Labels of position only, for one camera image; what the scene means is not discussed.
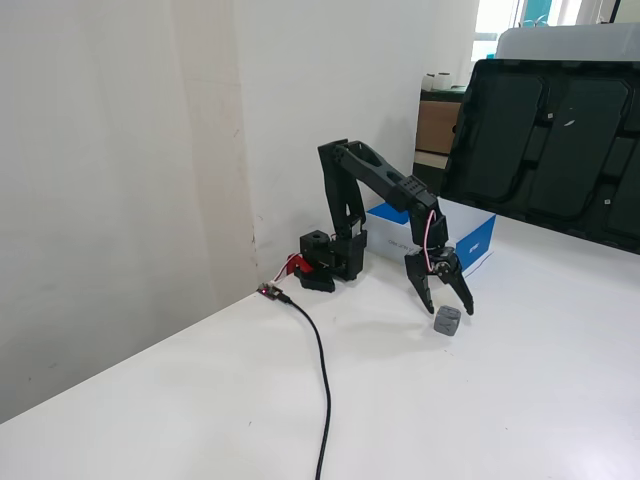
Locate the small controller board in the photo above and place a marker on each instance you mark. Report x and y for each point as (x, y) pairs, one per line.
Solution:
(267, 290)

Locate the black plastic tray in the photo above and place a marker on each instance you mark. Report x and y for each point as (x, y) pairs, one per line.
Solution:
(550, 150)

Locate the white cup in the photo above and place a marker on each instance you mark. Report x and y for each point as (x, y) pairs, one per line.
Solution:
(444, 81)
(430, 81)

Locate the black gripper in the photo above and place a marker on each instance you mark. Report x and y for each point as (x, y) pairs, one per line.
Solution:
(419, 270)

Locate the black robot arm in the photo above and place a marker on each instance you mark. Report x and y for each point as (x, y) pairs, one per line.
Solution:
(380, 172)

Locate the window with white frame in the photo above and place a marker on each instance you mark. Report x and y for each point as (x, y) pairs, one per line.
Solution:
(505, 25)

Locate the red table clamp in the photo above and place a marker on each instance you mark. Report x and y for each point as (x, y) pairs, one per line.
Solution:
(295, 264)

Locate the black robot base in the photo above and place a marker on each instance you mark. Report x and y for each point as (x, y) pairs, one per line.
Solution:
(316, 250)

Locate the gray cube block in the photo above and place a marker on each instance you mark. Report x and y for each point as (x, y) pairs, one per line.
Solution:
(446, 321)

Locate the blue and white cardboard box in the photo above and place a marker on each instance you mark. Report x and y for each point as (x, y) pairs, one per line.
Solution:
(390, 235)

